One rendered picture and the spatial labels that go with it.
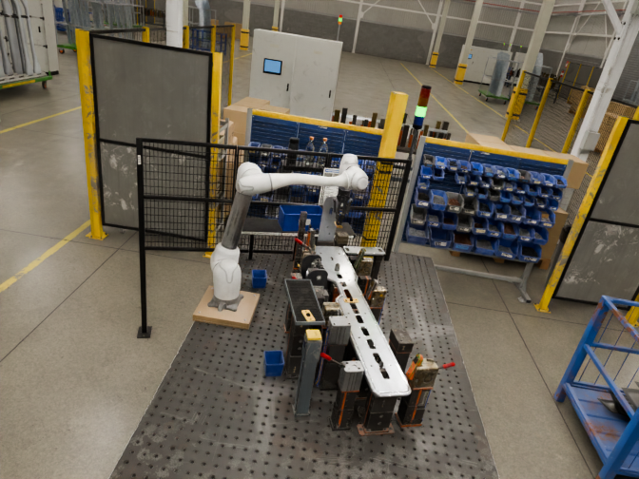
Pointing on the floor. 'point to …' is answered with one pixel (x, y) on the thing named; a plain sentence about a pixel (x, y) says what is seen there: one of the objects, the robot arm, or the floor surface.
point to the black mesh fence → (231, 202)
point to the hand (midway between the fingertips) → (338, 219)
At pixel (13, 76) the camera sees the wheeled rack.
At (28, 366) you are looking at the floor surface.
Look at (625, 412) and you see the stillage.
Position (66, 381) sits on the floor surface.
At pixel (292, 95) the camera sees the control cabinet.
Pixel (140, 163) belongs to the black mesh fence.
